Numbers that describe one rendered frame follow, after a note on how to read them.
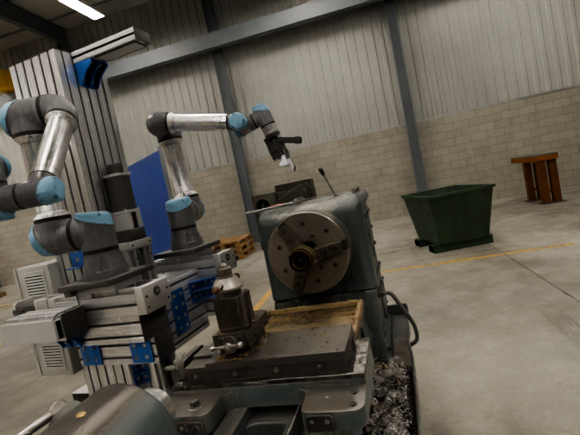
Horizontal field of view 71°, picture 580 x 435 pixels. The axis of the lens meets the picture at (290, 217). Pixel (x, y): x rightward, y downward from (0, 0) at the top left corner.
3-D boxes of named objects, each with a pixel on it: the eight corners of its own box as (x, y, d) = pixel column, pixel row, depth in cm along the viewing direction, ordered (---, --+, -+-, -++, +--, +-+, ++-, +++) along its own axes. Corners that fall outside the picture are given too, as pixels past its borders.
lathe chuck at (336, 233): (274, 285, 168) (273, 209, 164) (351, 289, 160) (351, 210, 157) (268, 291, 159) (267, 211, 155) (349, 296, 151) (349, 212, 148)
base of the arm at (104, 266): (73, 283, 138) (66, 255, 138) (107, 272, 152) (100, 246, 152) (107, 279, 133) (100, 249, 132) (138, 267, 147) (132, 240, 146)
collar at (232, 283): (219, 286, 105) (217, 275, 105) (248, 282, 103) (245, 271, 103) (206, 295, 98) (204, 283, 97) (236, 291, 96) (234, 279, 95)
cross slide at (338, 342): (204, 355, 113) (200, 339, 113) (356, 340, 102) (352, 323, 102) (173, 386, 97) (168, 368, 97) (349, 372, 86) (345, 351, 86)
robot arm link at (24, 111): (74, 253, 136) (34, 90, 132) (30, 261, 136) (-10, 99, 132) (91, 248, 148) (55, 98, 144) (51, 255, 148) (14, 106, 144)
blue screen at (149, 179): (97, 287, 920) (73, 185, 904) (133, 278, 970) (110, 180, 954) (169, 305, 600) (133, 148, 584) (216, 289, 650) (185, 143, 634)
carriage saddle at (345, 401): (210, 372, 116) (205, 352, 115) (374, 358, 104) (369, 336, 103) (150, 439, 87) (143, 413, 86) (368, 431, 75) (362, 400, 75)
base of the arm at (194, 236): (164, 252, 184) (159, 230, 184) (183, 245, 198) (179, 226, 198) (192, 248, 179) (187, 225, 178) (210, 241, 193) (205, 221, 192)
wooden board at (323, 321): (268, 320, 152) (266, 310, 152) (364, 309, 143) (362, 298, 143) (240, 356, 123) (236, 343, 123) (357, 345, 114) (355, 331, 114)
